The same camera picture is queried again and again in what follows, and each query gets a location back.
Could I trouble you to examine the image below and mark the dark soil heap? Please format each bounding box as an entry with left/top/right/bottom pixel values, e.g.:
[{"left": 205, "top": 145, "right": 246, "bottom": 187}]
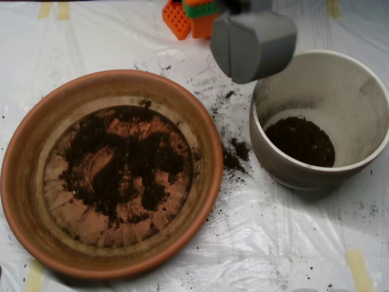
[{"left": 59, "top": 106, "right": 186, "bottom": 229}]

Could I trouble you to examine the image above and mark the white ceramic pot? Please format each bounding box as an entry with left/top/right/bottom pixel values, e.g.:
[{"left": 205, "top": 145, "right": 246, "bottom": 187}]
[{"left": 249, "top": 49, "right": 389, "bottom": 193}]

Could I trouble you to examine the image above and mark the spilled soil clump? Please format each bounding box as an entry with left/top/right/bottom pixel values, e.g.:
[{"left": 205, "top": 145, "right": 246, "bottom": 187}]
[{"left": 223, "top": 138, "right": 253, "bottom": 176}]

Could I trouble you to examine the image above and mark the terracotta saucer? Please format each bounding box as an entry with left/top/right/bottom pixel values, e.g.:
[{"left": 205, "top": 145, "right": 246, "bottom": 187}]
[{"left": 0, "top": 69, "right": 225, "bottom": 280}]

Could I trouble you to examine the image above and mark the clear plastic cover sheet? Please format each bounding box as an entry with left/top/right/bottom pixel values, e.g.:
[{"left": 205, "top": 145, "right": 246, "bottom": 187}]
[{"left": 0, "top": 0, "right": 389, "bottom": 292}]

